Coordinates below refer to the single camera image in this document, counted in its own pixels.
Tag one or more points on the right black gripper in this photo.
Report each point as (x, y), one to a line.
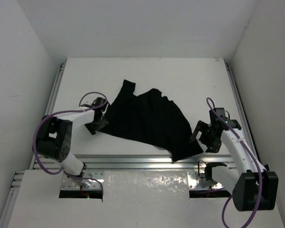
(213, 146)

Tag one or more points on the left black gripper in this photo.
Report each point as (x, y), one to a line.
(95, 124)

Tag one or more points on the black t shirt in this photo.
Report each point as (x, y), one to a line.
(153, 119)

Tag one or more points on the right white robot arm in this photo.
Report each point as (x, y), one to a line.
(253, 186)

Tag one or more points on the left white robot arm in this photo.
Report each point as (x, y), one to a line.
(52, 138)

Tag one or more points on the aluminium front rail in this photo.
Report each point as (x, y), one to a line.
(151, 162)

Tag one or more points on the aluminium rail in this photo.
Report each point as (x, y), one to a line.
(151, 162)
(18, 175)
(242, 114)

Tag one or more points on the aluminium right side rail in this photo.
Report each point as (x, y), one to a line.
(242, 114)

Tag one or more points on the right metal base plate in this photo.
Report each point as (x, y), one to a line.
(196, 182)

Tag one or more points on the metal base plate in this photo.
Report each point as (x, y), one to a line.
(92, 180)
(196, 182)

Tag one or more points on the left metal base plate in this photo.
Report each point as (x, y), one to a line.
(92, 180)

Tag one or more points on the aluminium left side rail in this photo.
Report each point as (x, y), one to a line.
(18, 175)

